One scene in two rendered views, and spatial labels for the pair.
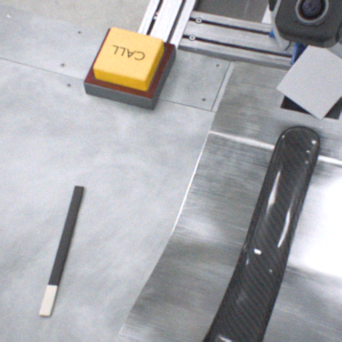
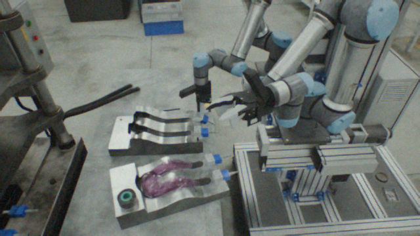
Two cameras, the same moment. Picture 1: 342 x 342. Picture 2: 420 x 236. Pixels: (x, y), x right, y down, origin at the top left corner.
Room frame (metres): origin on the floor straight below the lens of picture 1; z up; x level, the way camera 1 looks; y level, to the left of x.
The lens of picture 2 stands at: (0.03, -1.28, 1.98)
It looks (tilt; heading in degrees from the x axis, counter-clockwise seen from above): 42 degrees down; 64
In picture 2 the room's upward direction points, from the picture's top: straight up
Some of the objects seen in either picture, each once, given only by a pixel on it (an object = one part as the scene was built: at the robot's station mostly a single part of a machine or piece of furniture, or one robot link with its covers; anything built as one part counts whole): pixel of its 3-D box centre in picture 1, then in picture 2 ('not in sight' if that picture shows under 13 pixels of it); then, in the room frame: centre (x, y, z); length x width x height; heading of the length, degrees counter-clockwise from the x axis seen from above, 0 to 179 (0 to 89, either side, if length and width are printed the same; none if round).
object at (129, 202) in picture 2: not in sight; (126, 198); (0.02, -0.51, 0.93); 0.08 x 0.08 x 0.04
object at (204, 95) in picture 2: not in sight; (203, 91); (0.53, -0.16, 1.08); 0.09 x 0.08 x 0.12; 157
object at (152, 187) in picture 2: not in sight; (168, 176); (0.22, -0.45, 0.90); 0.26 x 0.18 x 0.08; 174
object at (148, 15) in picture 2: not in sight; (162, 12); (1.29, 2.97, 0.28); 0.61 x 0.41 x 0.15; 162
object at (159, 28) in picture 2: not in sight; (163, 23); (1.29, 2.98, 0.11); 0.61 x 0.41 x 0.22; 162
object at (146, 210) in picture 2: not in sight; (169, 183); (0.21, -0.46, 0.86); 0.50 x 0.26 x 0.11; 174
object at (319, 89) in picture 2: not in sight; (310, 98); (0.87, -0.56, 1.20); 0.13 x 0.12 x 0.14; 94
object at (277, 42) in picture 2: not in sight; (279, 44); (1.05, -0.09, 1.20); 0.13 x 0.12 x 0.14; 111
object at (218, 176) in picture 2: not in sight; (226, 174); (0.48, -0.54, 0.86); 0.13 x 0.05 x 0.05; 174
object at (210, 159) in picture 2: not in sight; (218, 158); (0.49, -0.43, 0.86); 0.13 x 0.05 x 0.05; 174
